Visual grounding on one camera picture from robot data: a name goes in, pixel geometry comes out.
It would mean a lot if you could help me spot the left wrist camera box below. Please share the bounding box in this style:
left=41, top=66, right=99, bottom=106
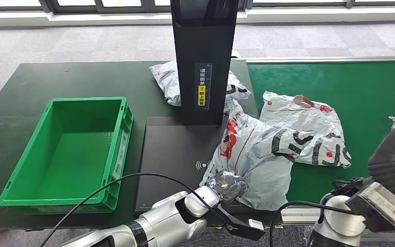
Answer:
left=218, top=203, right=266, bottom=241

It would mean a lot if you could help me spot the black inbound scanner machine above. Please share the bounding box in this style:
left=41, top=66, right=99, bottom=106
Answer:
left=134, top=0, right=276, bottom=216

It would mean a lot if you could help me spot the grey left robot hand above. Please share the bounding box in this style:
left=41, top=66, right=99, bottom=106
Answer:
left=207, top=170, right=249, bottom=205

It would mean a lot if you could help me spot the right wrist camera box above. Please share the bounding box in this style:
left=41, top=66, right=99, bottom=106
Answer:
left=346, top=182, right=395, bottom=233

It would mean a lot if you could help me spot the grey parcel bag red lettering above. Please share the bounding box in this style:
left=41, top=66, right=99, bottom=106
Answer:
left=199, top=102, right=316, bottom=212

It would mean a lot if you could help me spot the white parcel bag black print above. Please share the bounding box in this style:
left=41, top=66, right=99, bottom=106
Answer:
left=149, top=50, right=252, bottom=116

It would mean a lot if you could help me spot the green plastic crate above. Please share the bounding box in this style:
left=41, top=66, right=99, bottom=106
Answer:
left=0, top=97, right=134, bottom=215

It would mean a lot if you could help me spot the white parcel bag brown tear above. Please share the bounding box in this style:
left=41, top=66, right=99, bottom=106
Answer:
left=259, top=91, right=352, bottom=168

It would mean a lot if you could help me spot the dark window frame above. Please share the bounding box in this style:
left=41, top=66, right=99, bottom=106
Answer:
left=0, top=0, right=395, bottom=14

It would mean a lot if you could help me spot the yellow black label strip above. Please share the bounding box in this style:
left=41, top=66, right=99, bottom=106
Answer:
left=194, top=62, right=213, bottom=112

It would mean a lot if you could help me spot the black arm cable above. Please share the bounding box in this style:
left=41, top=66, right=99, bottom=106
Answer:
left=269, top=200, right=358, bottom=247
left=39, top=172, right=230, bottom=247

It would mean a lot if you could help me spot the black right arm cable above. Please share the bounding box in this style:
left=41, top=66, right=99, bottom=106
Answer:
left=269, top=200, right=358, bottom=247

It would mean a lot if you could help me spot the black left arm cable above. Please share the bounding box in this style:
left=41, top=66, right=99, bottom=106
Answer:
left=39, top=172, right=230, bottom=247

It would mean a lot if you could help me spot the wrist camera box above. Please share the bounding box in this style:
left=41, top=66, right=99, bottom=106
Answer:
left=346, top=182, right=395, bottom=233
left=218, top=203, right=266, bottom=241

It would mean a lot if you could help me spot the green conveyor belt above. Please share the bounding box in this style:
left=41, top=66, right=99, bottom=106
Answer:
left=246, top=60, right=395, bottom=209

